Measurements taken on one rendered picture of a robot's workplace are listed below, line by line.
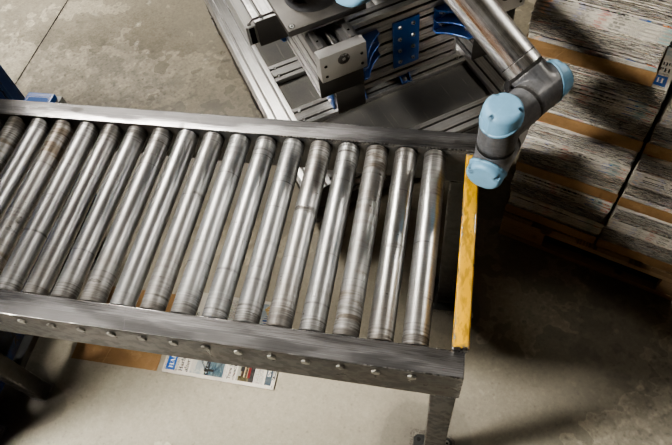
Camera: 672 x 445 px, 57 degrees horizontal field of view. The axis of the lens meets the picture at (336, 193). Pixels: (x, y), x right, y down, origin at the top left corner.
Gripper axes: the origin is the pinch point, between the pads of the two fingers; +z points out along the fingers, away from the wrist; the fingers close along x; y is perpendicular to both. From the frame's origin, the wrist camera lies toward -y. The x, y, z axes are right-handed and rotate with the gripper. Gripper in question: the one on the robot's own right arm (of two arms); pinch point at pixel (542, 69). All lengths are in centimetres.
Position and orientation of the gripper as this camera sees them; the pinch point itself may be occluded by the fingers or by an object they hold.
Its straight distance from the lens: 147.7
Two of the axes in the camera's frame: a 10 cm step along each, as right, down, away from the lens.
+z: 5.0, -7.4, 4.5
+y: -0.9, -5.6, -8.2
